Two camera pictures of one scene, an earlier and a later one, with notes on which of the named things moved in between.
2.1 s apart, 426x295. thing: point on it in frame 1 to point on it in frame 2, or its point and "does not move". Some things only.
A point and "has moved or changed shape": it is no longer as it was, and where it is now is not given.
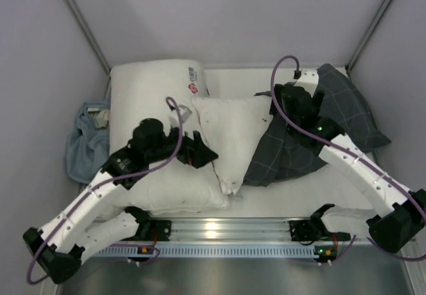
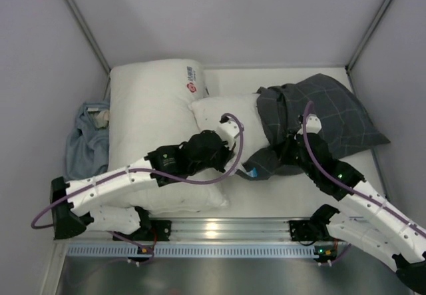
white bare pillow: [163, 89] does not move
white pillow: [231, 127] has moved or changed shape
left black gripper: [190, 149] to [225, 161]
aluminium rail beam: [234, 230] does not move
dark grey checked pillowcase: [282, 153] has moved or changed shape
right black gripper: [291, 96] to [291, 150]
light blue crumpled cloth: [88, 150] does not move
